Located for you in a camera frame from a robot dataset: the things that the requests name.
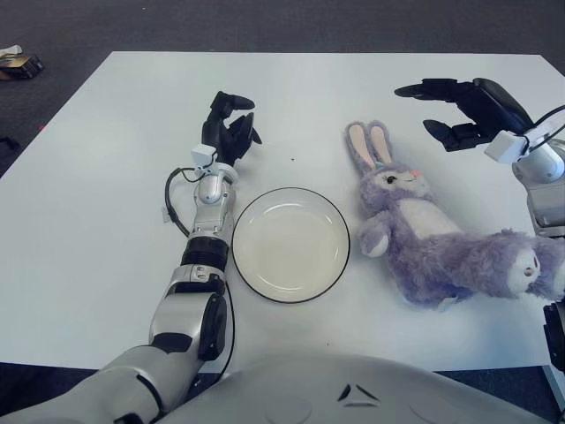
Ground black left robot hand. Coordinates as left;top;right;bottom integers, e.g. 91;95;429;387
201;90;263;167

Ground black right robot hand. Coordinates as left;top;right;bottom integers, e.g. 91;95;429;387
394;77;538;154

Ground purple plush bunny doll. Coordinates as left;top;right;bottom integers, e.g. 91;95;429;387
343;119;565;310

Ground white plate with black rim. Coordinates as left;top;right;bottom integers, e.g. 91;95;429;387
230;187;352;305

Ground white left wrist module box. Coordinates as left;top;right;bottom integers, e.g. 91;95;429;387
191;144;217;169

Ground white wrist module box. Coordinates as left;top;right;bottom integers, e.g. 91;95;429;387
191;144;217;169
484;130;531;164

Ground white right wrist module box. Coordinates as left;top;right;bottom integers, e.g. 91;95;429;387
484;130;531;164

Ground dark cardboard box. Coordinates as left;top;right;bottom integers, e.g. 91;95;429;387
0;53;44;80

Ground grey robot torso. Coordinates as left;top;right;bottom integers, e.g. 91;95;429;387
162;352;551;424

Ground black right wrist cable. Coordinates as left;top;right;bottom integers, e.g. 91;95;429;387
527;104;565;147

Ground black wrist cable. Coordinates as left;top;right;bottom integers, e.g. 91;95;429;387
164;167;237;376
527;104;565;147

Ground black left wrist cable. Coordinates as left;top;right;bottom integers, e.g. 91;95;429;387
164;167;237;376

